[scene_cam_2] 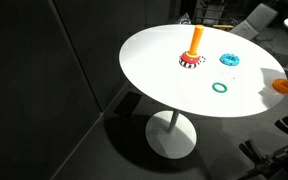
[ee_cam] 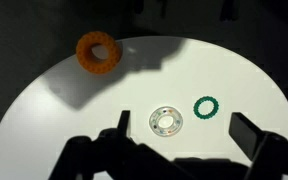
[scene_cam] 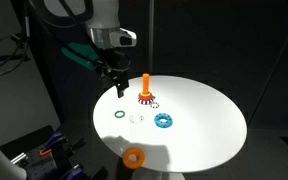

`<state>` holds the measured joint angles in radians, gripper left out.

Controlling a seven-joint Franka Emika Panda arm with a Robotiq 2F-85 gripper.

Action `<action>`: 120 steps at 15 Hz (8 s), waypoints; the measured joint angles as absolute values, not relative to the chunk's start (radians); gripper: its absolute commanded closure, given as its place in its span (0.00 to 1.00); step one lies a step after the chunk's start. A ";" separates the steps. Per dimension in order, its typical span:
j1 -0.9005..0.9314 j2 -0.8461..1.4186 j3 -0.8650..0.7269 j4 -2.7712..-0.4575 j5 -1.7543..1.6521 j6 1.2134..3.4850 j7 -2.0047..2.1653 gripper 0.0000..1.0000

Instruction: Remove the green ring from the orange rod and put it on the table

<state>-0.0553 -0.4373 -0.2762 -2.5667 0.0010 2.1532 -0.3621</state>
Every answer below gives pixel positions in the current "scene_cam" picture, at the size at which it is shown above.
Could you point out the purple handled clamp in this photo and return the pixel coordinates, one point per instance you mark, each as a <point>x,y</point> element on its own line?
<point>55,140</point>

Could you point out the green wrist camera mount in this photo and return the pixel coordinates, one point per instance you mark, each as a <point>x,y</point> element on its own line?
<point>84,55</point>

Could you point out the vertical grey pole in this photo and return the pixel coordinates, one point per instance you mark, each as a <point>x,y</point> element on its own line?
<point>151,35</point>

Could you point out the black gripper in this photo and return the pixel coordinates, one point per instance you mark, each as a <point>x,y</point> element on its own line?
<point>114,66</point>

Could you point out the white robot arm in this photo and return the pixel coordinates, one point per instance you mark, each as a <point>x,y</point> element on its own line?
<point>98,23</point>

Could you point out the orange rod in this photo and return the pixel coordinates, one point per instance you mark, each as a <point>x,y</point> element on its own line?
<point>145,83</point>

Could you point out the round white table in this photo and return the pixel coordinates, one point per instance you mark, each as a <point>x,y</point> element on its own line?
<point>191,127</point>

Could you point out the black perforated breadboard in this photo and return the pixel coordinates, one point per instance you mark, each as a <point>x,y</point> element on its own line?
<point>50,165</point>

